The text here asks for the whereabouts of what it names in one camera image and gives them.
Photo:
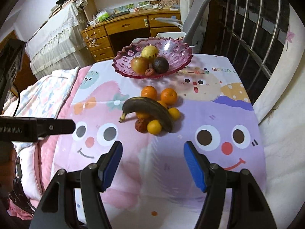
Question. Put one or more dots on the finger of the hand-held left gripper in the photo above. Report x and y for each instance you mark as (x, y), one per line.
(59, 126)

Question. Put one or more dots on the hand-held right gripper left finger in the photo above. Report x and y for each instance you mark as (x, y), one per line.
(112, 164)

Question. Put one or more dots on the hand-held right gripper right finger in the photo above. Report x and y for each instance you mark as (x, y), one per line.
(194, 164)

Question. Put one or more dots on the small red fruit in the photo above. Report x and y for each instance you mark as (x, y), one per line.
(141, 126)
(150, 72)

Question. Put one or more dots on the small mandarin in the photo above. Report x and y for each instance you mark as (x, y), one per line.
(154, 127)
(163, 104)
(174, 113)
(142, 115)

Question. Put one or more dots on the overripe brown banana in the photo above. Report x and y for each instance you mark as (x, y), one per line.
(147, 105)

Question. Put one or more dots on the large orange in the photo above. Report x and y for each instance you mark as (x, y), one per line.
(149, 92)
(169, 96)

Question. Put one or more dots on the pink glass fruit bowl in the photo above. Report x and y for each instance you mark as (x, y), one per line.
(176, 52)

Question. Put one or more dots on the pink floral quilt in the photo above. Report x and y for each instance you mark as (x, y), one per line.
(47, 95)

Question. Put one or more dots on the white lace cover cloth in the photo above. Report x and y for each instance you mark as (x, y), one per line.
(54, 43)

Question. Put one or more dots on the white floral sheet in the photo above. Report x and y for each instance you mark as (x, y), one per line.
(281, 136)

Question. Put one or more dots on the red apple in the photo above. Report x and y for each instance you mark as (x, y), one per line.
(139, 65)

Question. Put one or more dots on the dark avocado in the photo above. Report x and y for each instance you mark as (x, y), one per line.
(160, 64)

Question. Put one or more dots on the yellow pear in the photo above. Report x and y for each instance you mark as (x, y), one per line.
(150, 51)

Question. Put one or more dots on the green tissue packet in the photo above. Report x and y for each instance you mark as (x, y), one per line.
(104, 16)

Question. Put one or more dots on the stack of books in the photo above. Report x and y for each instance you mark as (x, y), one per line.
(59, 7)

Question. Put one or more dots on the wooden desk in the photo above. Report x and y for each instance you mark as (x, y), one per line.
(128, 23)

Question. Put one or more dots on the dark headboard with metal bars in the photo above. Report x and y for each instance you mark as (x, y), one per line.
(226, 40)

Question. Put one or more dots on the grey office chair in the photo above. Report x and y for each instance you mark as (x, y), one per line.
(197, 23)

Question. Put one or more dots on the pink decorated box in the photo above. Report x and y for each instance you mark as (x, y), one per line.
(168, 0)

